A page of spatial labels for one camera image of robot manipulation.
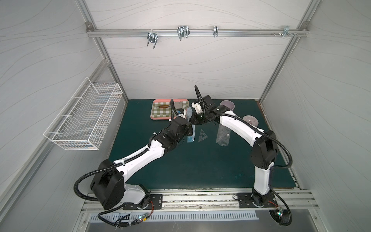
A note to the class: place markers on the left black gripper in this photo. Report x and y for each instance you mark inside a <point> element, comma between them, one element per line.
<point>188,127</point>

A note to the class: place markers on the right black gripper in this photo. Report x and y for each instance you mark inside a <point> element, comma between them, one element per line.
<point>195,116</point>

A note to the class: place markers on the clear triangle set square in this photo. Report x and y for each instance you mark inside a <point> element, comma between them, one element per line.
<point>202,136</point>

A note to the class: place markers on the blue ruler set package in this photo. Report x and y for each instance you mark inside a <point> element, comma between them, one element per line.
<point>191,138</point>

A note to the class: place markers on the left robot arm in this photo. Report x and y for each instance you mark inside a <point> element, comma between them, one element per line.
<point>110,186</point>

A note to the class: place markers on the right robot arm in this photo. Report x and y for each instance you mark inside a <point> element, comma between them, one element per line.
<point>264,150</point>

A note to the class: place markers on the plain lilac bowl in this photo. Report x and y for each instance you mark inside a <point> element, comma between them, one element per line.
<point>228,104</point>

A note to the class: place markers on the green checked cloth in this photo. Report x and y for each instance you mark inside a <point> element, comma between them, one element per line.
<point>162,112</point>

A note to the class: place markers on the clear plastic pouch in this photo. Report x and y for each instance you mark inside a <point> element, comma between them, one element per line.
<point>223,136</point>

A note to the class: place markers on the pink plastic tray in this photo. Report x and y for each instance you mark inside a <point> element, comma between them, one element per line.
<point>155,116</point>

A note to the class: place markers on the striped purple bowl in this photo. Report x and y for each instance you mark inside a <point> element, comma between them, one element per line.
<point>251,120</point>

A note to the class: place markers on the metal U-bolt clamp middle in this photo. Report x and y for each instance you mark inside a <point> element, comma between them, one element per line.
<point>183,32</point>

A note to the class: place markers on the metal u-bolt clamp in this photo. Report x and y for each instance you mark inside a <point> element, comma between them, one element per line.
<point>152,38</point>
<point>183,32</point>

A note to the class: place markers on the metal U-bolt clamp left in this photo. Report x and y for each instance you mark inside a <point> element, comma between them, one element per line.
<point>152,38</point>

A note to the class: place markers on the white slotted vent strip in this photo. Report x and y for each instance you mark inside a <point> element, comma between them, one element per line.
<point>158,216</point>

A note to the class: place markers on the aluminium top crossbar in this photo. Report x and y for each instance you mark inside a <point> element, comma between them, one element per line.
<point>202,33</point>

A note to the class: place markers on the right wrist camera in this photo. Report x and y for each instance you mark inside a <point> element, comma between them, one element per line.
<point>197,106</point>

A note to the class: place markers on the wooden handled metal spatula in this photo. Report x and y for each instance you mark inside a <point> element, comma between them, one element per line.
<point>177,105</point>

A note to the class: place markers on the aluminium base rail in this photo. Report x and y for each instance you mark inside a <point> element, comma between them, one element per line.
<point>226,199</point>

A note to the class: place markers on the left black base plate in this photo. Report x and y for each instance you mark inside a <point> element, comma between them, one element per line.
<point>151,201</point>

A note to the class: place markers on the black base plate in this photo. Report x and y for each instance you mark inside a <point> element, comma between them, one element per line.
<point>246,200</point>
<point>151,201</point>

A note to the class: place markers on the small metal bracket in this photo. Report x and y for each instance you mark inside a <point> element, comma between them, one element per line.
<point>215,31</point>

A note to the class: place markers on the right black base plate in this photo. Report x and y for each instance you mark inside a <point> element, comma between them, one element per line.
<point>246,200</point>

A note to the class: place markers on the white wire wall basket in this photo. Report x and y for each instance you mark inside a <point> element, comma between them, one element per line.
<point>84,120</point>

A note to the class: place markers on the metal corner bracket right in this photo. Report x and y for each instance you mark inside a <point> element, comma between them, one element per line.
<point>285,33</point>

